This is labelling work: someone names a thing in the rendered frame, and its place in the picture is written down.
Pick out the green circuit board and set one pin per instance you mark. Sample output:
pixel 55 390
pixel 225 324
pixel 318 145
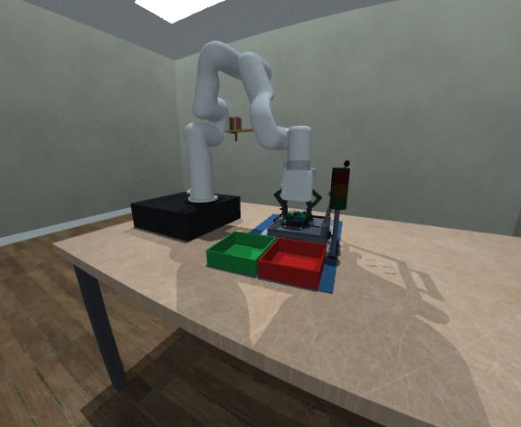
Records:
pixel 295 216

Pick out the green bin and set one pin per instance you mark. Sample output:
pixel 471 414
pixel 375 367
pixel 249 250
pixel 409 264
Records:
pixel 239 252

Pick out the red open-top bin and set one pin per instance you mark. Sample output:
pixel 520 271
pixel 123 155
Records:
pixel 279 261

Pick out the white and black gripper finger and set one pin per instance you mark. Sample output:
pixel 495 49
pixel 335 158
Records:
pixel 282 202
pixel 311 205

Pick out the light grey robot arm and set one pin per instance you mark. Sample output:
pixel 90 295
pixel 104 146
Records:
pixel 217 56

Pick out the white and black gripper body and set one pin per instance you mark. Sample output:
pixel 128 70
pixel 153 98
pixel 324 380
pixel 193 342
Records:
pixel 297 185

